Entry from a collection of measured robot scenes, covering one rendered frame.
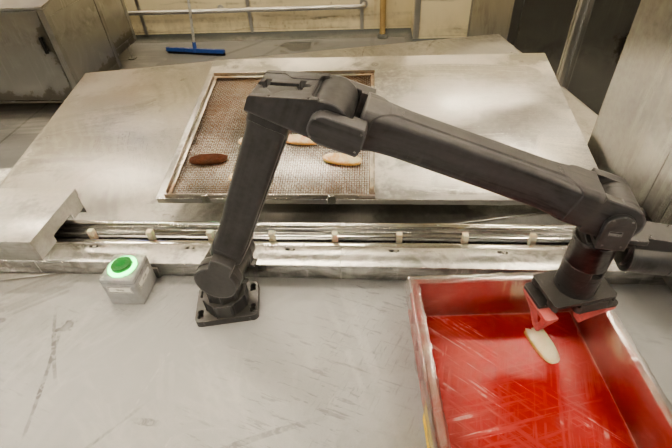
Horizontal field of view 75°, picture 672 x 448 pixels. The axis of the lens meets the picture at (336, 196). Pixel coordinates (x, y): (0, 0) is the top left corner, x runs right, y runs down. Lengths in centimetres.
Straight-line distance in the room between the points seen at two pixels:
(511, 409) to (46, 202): 104
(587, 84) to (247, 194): 240
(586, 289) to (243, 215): 51
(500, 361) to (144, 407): 60
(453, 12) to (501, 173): 380
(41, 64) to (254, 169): 314
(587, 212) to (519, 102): 75
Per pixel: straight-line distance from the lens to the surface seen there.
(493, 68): 145
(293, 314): 89
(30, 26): 359
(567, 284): 73
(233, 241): 73
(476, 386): 82
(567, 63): 174
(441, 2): 429
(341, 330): 86
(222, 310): 88
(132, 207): 125
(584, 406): 86
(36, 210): 119
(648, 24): 112
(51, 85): 374
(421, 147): 55
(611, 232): 64
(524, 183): 59
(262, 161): 60
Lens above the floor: 154
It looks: 39 degrees down
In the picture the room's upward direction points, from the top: 4 degrees counter-clockwise
